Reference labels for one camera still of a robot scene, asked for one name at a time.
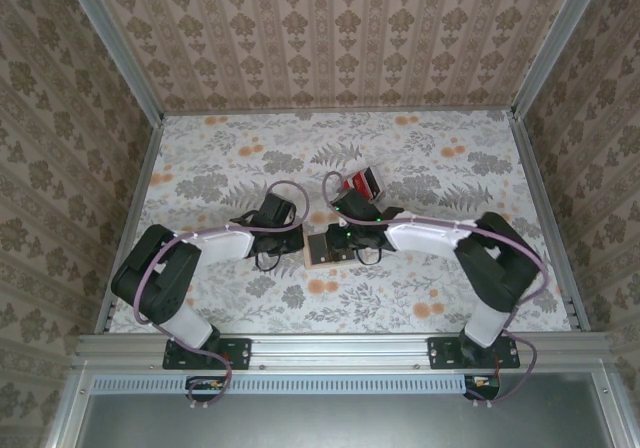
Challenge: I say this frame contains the beige leather card holder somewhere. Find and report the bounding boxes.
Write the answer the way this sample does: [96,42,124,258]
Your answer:
[301,230,360,271]

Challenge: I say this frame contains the red tray box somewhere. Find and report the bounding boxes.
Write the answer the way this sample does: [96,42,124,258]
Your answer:
[341,165,387,203]

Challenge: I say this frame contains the red VIP card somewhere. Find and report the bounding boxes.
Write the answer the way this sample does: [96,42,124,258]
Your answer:
[348,171,377,197]

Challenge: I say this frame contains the grey metal sheet panel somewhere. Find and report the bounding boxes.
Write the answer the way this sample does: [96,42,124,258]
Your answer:
[74,392,619,448]

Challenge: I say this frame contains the right gripper thin black wire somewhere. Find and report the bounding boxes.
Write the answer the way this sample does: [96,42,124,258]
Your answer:
[356,246,385,267]

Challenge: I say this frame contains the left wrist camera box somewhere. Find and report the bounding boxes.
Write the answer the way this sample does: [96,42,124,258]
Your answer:
[261,191,297,225]

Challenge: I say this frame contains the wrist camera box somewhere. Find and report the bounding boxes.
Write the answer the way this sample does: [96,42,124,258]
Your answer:
[261,191,297,225]
[332,189,380,220]

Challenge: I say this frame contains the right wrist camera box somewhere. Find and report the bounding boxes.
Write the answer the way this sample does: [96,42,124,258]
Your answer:
[332,189,380,220]

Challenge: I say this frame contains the wide aluminium mounting rail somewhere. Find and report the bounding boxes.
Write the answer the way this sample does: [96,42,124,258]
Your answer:
[73,331,610,372]

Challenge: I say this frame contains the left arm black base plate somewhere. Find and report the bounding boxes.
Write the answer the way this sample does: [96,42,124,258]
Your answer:
[162,336,252,372]

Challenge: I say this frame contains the grey slotted cable duct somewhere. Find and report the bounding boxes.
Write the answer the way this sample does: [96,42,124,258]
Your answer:
[92,373,469,395]

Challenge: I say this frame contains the thin aluminium table rail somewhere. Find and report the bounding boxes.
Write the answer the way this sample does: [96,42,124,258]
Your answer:
[162,106,514,117]

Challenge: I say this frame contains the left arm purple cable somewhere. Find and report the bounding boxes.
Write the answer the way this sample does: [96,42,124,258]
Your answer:
[134,180,310,410]

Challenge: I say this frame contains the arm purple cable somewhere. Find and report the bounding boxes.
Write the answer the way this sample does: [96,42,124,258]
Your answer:
[134,180,310,410]
[322,170,547,409]

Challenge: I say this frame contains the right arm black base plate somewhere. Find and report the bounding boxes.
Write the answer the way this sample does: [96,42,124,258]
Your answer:
[427,336,521,372]

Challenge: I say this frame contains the aluminium table side rail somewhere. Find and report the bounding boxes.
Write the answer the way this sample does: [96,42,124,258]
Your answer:
[509,110,593,333]
[93,115,166,334]

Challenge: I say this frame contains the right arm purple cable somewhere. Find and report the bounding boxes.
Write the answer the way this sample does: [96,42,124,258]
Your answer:
[322,170,547,409]

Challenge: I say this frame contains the aluminium frame post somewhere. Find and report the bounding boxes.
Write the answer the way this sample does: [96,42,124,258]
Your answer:
[509,0,610,119]
[55,0,167,124]

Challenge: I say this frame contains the aluminium lower frame rail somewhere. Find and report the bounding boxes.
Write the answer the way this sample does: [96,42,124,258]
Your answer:
[42,367,94,448]
[589,367,632,448]

